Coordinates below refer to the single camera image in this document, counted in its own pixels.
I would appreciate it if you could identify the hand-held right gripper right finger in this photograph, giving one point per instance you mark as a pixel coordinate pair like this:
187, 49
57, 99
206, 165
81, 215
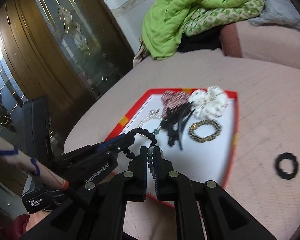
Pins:
158, 180

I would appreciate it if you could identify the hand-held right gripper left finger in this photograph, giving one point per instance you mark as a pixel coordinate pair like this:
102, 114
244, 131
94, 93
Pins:
143, 177

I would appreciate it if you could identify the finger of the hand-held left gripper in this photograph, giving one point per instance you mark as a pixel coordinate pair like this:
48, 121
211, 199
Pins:
112, 142
125, 146

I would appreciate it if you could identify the black claw hair clip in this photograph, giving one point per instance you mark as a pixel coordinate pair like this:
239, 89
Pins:
173, 130

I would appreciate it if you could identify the red cardboard box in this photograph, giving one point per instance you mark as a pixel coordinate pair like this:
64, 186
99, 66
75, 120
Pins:
215, 155

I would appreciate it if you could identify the person's left forearm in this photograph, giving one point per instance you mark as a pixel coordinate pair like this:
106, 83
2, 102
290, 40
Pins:
15, 157

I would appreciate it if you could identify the leaded glass side panel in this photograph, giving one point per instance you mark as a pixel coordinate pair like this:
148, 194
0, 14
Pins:
0, 92

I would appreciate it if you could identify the pink patterned scrunchie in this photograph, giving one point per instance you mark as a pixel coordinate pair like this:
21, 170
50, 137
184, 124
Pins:
173, 100

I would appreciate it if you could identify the wooden door with leaded glass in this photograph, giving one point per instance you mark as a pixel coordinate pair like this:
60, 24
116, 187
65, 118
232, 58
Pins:
35, 55

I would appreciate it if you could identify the white dotted scrunchie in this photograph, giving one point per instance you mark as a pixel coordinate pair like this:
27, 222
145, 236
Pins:
210, 102

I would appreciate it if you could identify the black cloth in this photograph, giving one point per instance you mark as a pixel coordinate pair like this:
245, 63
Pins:
200, 40

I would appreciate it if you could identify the pink quilted bed cover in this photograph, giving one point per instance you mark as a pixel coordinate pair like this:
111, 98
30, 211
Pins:
265, 105

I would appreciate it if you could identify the green quilt with patterned side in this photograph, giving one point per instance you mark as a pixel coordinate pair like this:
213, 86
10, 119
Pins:
180, 12

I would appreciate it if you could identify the pink bolster pillow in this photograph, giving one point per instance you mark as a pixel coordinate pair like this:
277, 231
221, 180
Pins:
265, 47

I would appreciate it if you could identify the grey-blue quilt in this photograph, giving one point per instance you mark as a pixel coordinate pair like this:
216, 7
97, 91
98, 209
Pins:
277, 12

